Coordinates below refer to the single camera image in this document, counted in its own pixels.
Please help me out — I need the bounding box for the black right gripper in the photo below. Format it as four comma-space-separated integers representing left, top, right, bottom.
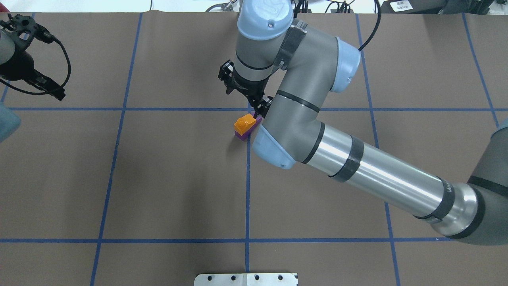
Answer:
218, 60, 273, 119

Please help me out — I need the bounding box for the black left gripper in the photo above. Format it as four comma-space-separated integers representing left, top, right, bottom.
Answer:
0, 14, 66, 101

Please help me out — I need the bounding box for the purple trapezoid block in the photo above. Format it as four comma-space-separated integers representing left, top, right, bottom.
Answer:
234, 116, 262, 141

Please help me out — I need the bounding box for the orange trapezoid block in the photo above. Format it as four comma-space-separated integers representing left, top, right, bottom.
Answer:
233, 113, 258, 135

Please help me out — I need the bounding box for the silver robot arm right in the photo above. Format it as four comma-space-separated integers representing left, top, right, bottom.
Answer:
218, 0, 508, 245

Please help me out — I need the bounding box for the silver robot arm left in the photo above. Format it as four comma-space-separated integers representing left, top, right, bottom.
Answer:
0, 13, 71, 101

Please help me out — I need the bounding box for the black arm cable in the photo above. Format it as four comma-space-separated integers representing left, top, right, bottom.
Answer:
0, 24, 72, 96

